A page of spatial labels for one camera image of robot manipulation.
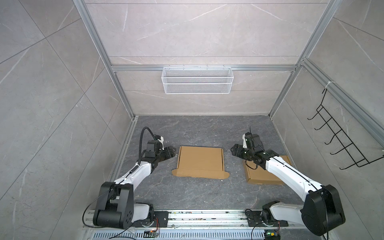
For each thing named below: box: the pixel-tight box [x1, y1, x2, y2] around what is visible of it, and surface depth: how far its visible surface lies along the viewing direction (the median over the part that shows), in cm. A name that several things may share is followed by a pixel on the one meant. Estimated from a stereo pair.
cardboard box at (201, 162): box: [172, 146, 230, 179], surface depth 90 cm
